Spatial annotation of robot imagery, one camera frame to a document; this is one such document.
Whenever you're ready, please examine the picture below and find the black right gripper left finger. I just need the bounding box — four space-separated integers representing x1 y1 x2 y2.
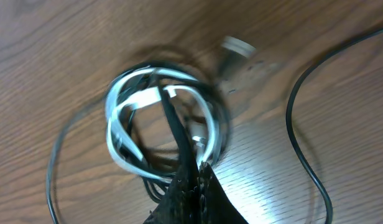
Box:
143 167 200 224

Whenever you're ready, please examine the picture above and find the white usb cable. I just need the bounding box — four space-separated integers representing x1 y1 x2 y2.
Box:
104 67 219 184

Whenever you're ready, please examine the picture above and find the long black usb cable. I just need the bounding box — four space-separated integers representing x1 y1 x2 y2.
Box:
45 25 383 224

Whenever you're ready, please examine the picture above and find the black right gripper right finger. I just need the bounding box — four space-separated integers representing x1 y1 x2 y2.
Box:
198 162 247 224

